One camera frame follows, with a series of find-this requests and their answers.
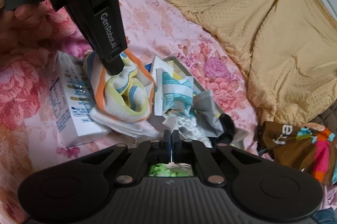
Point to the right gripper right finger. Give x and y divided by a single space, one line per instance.
176 143

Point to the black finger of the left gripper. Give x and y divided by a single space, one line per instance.
114 65

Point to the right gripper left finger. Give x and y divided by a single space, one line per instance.
166 143

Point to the striped white orange towel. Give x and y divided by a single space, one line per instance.
123 102

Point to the blue and white wipes pack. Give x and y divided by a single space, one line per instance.
172 94

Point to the person's left hand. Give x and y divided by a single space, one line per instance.
10 10

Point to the white blue printed carton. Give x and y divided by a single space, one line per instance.
72 100

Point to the pink floral bedspread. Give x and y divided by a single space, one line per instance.
29 39

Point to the brown multicolour garment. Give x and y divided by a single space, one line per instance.
310 148

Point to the brown quilted jacket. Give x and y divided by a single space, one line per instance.
328 118

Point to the tan dotted quilt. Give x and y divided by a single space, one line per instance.
286 49

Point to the blue denim jeans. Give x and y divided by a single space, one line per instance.
325 216

